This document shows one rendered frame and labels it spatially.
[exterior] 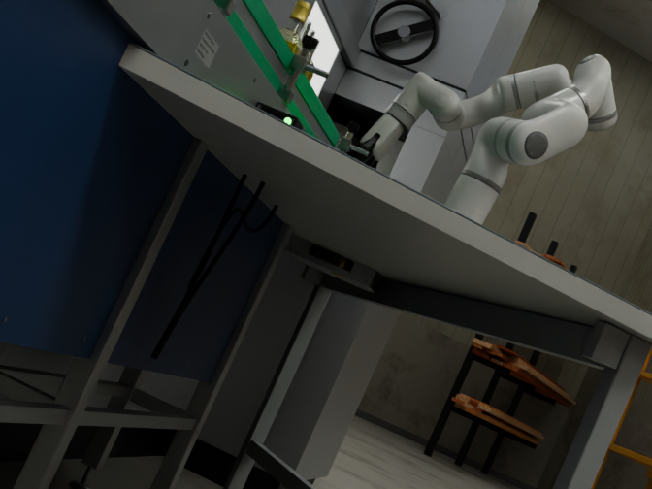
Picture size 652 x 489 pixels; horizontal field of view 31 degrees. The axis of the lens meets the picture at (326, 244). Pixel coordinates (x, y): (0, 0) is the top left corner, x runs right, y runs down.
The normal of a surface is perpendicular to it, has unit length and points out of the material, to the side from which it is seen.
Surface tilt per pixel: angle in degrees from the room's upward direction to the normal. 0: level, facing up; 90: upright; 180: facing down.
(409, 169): 90
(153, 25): 90
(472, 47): 90
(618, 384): 90
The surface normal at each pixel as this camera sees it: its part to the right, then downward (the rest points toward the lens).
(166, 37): 0.90, 0.39
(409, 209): 0.32, 0.06
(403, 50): -0.16, -0.16
